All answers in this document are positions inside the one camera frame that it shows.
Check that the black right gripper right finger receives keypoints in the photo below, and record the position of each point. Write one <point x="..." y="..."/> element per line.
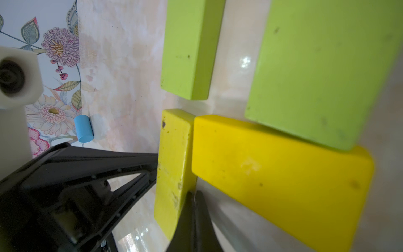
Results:
<point x="205" y="236"/>

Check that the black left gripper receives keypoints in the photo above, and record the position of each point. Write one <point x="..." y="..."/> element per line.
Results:
<point x="69" y="199"/>

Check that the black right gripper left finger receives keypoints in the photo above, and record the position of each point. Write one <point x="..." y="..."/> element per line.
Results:
<point x="183" y="239"/>

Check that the yellow green block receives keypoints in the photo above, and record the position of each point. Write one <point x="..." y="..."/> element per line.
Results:
<point x="174" y="169"/>

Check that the lime green block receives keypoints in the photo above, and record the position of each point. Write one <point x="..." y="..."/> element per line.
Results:
<point x="322" y="65"/>
<point x="191" y="38"/>

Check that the light blue block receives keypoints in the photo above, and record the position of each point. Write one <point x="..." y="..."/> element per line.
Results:
<point x="83" y="128"/>

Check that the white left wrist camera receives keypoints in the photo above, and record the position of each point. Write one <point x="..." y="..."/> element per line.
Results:
<point x="21" y="85"/>

